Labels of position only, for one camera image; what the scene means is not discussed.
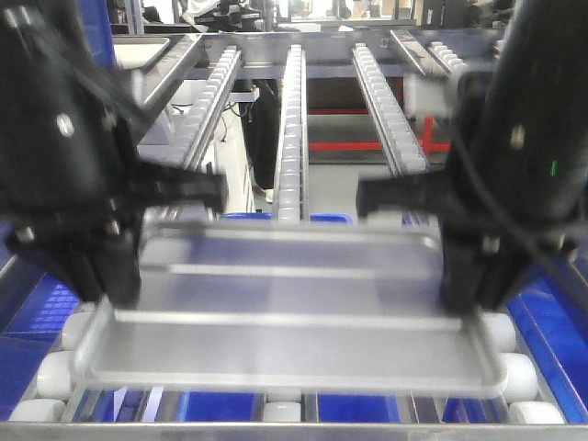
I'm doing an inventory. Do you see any far right roller track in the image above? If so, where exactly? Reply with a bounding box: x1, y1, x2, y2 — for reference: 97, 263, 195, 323
428, 40, 469, 74

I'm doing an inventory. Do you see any steel right divider rail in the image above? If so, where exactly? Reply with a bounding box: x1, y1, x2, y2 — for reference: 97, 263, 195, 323
390, 29, 435, 76

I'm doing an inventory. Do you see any red metal cart frame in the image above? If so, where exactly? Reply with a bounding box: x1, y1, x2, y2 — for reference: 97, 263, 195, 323
307, 77, 450, 164

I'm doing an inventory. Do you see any blue bin lower left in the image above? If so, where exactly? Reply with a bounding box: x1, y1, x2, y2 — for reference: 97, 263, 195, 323
1, 245, 78, 421

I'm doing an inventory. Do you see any centre white roller track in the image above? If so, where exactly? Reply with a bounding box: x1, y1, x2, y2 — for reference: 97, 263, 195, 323
263, 44, 319, 423

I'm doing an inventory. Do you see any right white roller track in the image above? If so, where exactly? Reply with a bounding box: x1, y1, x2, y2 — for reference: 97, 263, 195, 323
353, 43, 566, 424

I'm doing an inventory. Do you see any blue bin below centre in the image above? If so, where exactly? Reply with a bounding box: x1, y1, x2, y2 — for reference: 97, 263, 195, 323
220, 212, 353, 224

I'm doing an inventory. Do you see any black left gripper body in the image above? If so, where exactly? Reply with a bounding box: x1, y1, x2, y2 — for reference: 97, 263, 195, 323
1, 68, 142, 255

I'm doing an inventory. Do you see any left white roller track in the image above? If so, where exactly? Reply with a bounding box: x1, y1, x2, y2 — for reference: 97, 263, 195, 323
8, 46, 243, 422

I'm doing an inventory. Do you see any steel divider rail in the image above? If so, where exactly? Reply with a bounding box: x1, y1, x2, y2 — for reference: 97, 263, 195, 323
128, 33, 202, 142
390, 29, 435, 76

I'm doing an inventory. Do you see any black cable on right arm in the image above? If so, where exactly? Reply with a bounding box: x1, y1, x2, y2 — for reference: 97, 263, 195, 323
452, 73, 588, 300

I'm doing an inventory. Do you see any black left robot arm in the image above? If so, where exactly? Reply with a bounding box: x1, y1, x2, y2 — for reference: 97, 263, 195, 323
1, 1, 226, 308

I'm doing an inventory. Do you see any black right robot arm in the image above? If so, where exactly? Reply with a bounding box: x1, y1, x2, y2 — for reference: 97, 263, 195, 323
356, 1, 587, 313

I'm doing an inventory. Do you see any steel front shelf rail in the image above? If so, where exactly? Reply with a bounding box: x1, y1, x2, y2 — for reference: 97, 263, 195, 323
1, 422, 587, 440

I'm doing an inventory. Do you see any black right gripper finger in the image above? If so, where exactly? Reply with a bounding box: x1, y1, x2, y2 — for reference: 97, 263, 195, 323
441, 229, 528, 314
356, 173, 450, 218

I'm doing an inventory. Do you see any grey tray far left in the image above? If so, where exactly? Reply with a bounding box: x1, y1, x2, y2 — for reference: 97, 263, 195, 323
112, 36, 171, 74

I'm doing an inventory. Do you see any white roller track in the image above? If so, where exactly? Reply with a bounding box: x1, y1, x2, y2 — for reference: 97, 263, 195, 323
8, 46, 243, 422
263, 44, 319, 423
353, 43, 566, 424

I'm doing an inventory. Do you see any silver ribbed metal tray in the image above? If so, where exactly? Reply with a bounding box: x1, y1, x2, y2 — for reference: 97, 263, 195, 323
72, 220, 507, 399

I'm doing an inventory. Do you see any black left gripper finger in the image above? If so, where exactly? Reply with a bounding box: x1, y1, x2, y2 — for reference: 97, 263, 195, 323
132, 162, 227, 213
45, 228, 141, 308

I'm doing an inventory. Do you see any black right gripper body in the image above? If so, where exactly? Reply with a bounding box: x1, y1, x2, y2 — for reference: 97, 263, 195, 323
447, 73, 583, 239

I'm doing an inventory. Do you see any steel left divider rail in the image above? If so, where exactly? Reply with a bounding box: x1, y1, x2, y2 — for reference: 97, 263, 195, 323
128, 33, 202, 142

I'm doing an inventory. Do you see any blue bin lower right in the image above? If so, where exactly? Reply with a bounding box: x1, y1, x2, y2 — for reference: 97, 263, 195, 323
442, 270, 587, 424

